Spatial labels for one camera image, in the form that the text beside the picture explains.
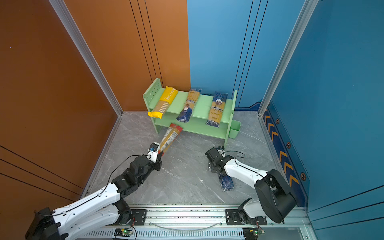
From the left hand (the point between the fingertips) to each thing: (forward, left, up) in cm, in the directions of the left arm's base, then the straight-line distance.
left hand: (160, 149), depth 79 cm
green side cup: (+20, -44, -7) cm, 49 cm away
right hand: (-3, -32, -15) cm, 36 cm away
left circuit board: (-35, +14, -18) cm, 42 cm away
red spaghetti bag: (+9, -4, +1) cm, 10 cm away
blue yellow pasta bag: (+24, -32, +13) cm, 42 cm away
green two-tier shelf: (+16, -23, +11) cm, 30 cm away
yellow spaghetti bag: (+30, -3, +13) cm, 32 cm away
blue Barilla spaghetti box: (-13, -36, -13) cm, 41 cm away
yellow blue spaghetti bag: (+14, -14, +14) cm, 24 cm away
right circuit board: (-35, -47, -18) cm, 61 cm away
